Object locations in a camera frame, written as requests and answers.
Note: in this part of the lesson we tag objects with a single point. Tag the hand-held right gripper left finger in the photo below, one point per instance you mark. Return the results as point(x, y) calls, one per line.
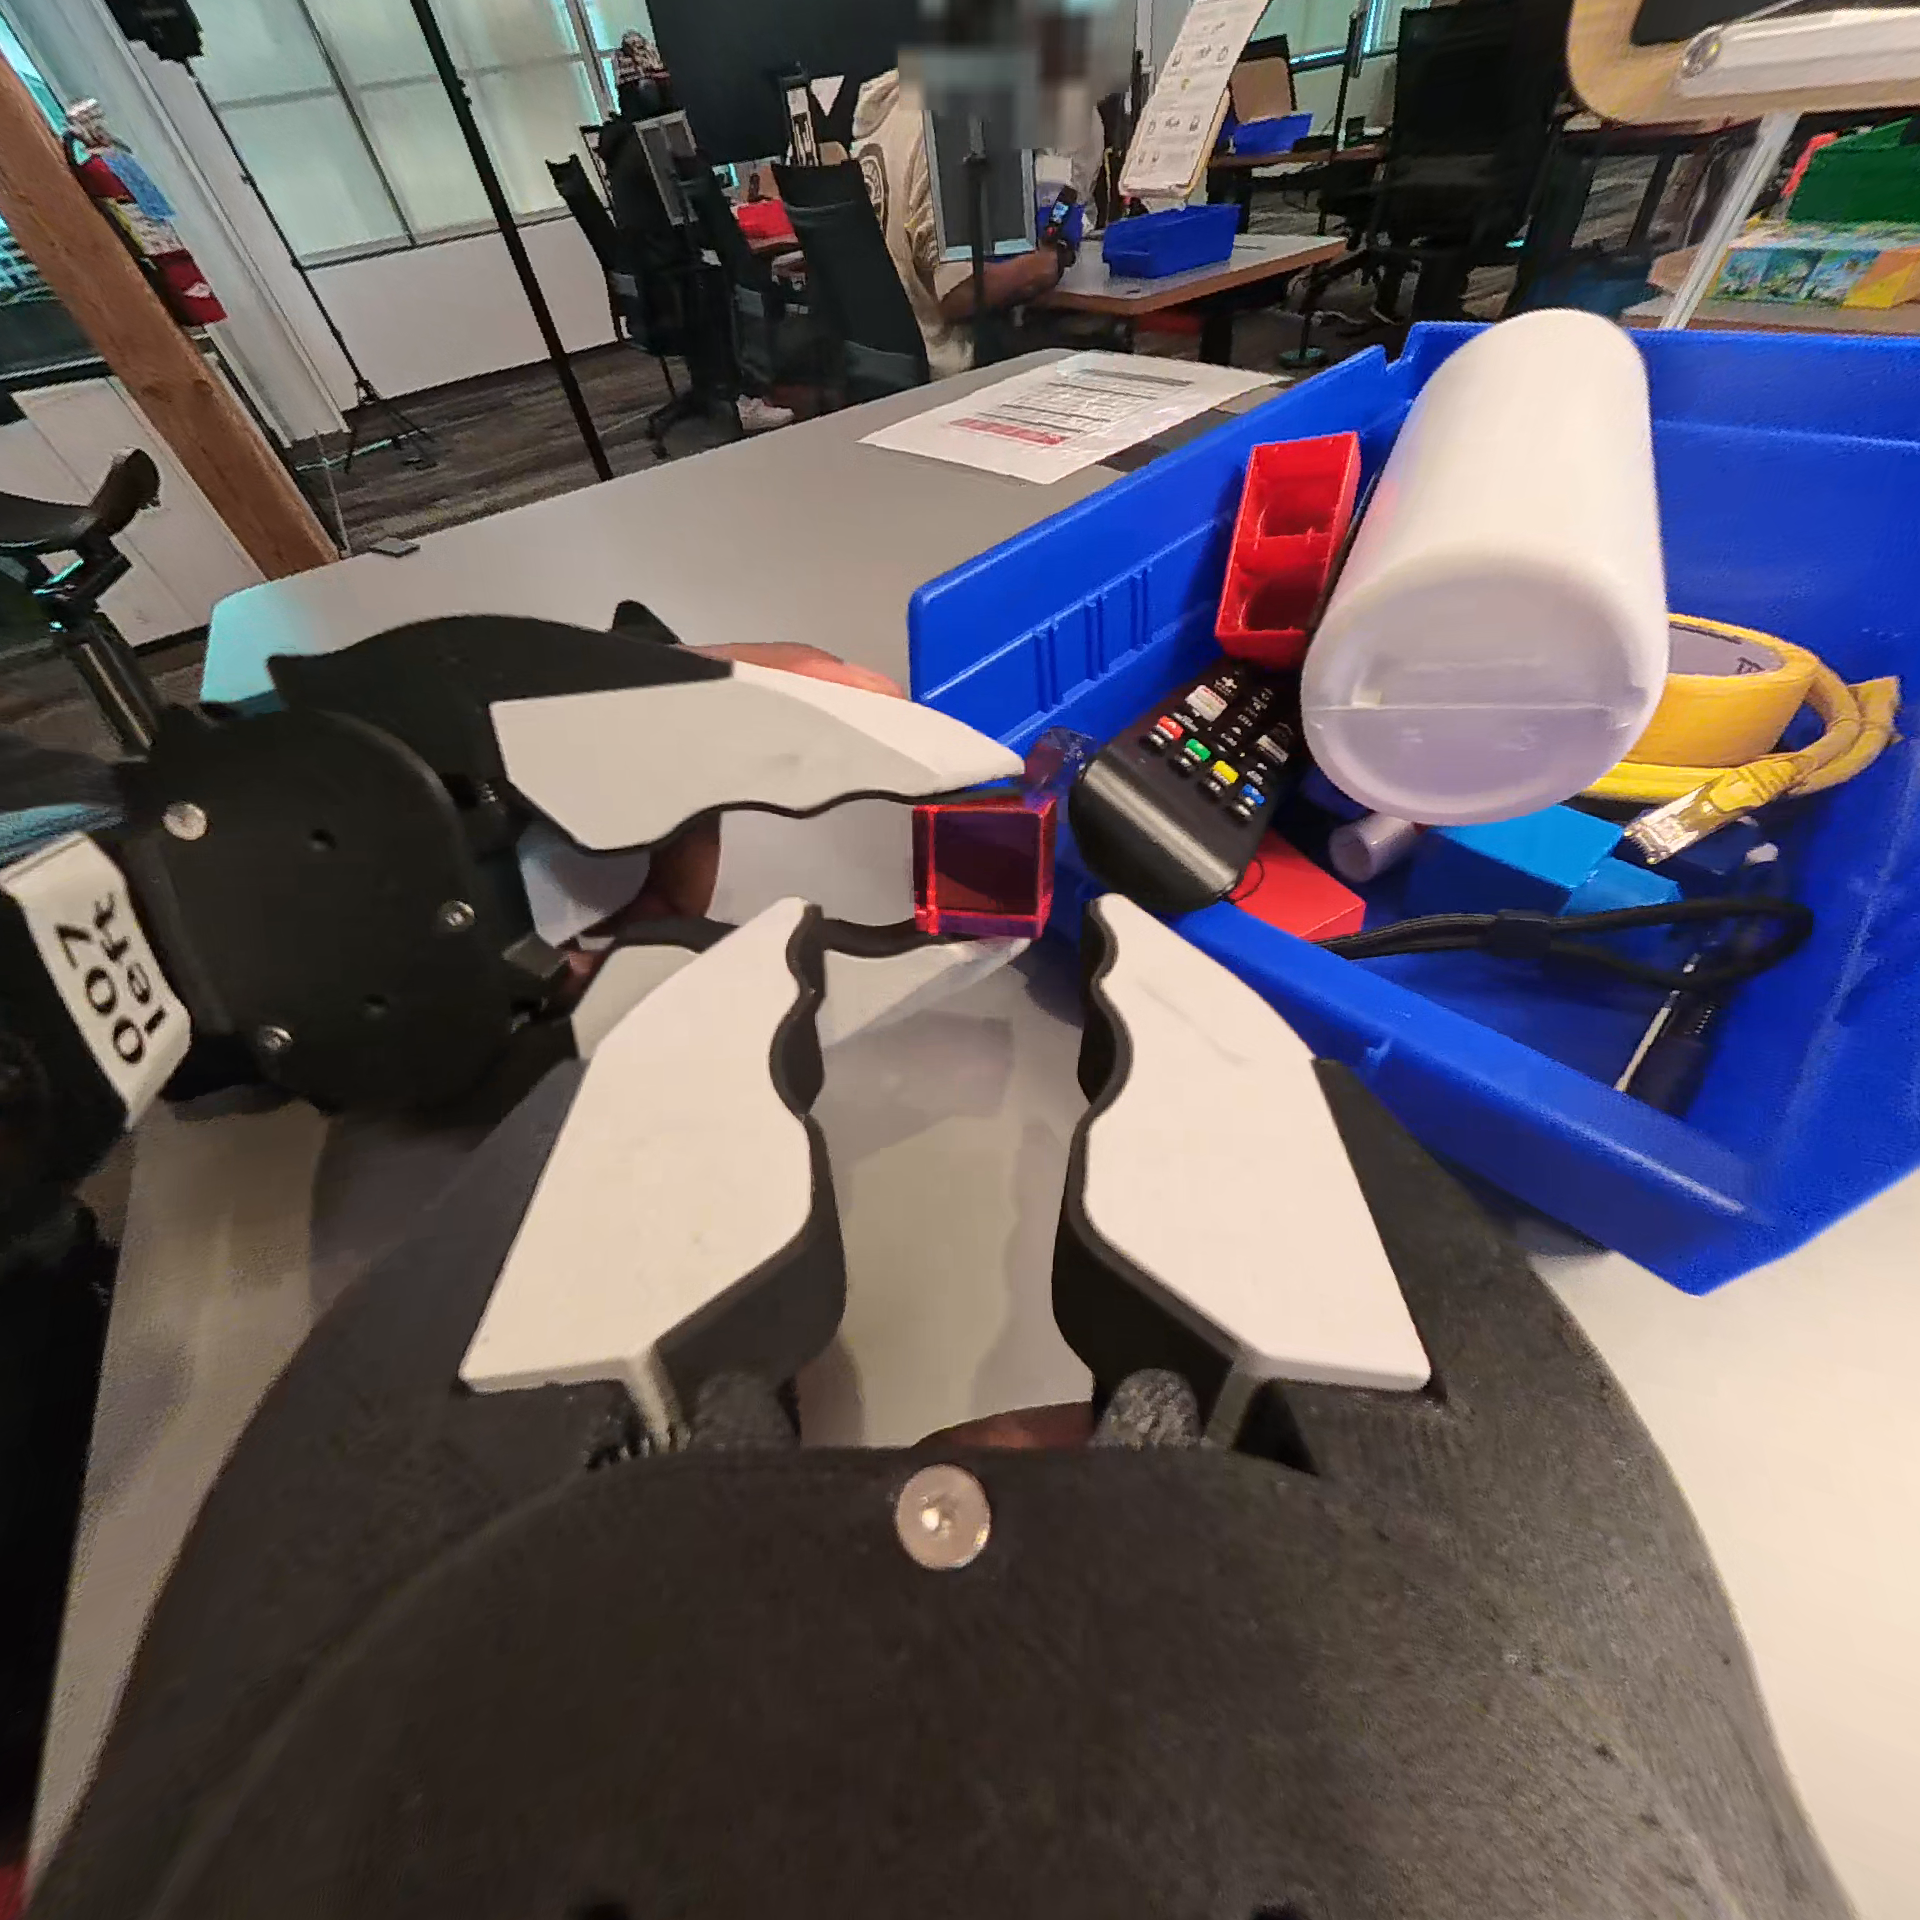
point(660, 1184)

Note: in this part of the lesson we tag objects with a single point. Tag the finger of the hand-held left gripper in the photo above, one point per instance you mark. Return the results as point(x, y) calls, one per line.
point(750, 742)
point(900, 982)

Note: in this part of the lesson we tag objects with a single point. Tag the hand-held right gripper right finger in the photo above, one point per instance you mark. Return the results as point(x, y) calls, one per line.
point(1230, 1184)

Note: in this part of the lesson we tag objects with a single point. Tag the red translucent cube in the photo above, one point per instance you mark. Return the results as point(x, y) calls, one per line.
point(983, 871)

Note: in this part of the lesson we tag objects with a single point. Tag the blue plastic bin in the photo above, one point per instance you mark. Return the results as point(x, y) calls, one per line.
point(1501, 1080)

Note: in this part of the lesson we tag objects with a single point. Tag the red toy building block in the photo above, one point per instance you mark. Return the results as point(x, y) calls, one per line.
point(1282, 555)

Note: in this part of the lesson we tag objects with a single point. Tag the person's left hand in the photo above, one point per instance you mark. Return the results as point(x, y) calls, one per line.
point(795, 662)

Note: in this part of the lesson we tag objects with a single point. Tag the red plastic piece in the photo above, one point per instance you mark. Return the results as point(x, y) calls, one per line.
point(1305, 897)

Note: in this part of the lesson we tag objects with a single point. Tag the black remote control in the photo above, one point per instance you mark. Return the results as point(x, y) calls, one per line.
point(1170, 795)

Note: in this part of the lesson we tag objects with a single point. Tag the small white cylinder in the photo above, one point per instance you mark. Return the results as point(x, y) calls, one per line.
point(1372, 849)

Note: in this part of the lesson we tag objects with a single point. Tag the blue plastic part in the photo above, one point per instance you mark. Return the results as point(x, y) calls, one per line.
point(1515, 871)

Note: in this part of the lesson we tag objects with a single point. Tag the printed paper sheet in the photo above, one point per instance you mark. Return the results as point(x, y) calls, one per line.
point(1064, 413)

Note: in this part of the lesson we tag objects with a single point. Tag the black saddle seat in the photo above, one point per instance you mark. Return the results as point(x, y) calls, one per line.
point(75, 511)

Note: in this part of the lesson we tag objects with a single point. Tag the black office chair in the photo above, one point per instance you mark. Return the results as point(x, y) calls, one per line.
point(644, 270)
point(854, 285)

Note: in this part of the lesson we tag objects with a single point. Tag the black pole stand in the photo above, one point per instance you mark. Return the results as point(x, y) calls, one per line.
point(510, 241)

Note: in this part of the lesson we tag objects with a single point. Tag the black tripod light stand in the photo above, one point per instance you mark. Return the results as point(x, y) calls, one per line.
point(300, 270)

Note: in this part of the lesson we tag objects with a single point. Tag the white plastic cup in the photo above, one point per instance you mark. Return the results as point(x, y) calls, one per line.
point(1501, 601)

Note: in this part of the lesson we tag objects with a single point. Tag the small blue bin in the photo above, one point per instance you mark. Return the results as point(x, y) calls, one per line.
point(1170, 241)

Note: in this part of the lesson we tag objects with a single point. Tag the red fire extinguisher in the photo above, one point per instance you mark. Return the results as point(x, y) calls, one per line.
point(165, 255)

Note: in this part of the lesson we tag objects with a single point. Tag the black computer monitor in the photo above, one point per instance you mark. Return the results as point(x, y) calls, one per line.
point(764, 74)

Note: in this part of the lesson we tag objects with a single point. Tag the yellow tape roll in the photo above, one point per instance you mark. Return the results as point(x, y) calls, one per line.
point(1724, 691)

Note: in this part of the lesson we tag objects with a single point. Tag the dotted paper sign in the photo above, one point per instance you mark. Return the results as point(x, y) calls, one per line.
point(1192, 90)

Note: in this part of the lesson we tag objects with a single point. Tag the colourful printed box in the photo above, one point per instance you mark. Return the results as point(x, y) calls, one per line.
point(1801, 270)

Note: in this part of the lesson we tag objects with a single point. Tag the black board wooden rim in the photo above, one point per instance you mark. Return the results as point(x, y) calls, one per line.
point(1604, 61)

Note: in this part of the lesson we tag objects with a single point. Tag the green plastic item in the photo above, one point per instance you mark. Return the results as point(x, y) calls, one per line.
point(1860, 181)

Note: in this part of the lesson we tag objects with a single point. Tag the white light bar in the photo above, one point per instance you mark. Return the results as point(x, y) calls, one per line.
point(1801, 61)

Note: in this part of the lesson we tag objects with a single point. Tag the wooden post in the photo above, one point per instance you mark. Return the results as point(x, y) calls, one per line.
point(165, 374)

